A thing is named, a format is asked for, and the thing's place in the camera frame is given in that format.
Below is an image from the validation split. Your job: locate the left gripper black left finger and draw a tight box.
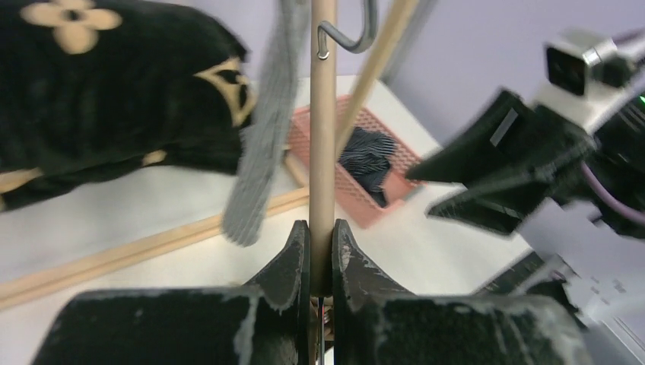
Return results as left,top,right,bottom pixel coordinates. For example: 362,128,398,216
33,221,310,364

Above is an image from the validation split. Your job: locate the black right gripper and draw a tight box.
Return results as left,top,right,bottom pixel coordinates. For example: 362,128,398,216
405,89,598,236

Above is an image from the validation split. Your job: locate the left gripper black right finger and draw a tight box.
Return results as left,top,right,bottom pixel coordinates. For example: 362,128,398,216
332,219,593,364

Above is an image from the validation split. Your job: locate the navy striped underwear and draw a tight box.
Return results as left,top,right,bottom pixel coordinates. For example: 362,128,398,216
338,127,396,208

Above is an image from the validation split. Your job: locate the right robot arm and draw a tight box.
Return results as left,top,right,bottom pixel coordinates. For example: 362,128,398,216
406,89,644,239

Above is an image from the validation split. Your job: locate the grey striped underwear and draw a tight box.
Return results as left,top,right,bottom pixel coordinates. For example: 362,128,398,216
221,1,310,247

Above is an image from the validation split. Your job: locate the pink perforated plastic basket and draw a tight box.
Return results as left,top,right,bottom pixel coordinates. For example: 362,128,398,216
284,95,427,230

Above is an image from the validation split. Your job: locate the black blanket with cream flowers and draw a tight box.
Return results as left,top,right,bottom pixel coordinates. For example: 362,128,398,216
1,1,256,211

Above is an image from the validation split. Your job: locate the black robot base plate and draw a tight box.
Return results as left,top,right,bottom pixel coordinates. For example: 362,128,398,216
473,251,572,295

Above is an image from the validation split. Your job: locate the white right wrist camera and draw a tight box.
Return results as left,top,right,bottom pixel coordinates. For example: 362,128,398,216
532,28,644,135

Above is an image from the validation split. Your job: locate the wooden clothes rack frame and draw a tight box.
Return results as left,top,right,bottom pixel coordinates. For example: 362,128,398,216
1,1,419,309

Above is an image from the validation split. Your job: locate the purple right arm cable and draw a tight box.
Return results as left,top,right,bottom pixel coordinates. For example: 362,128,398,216
579,163,645,225

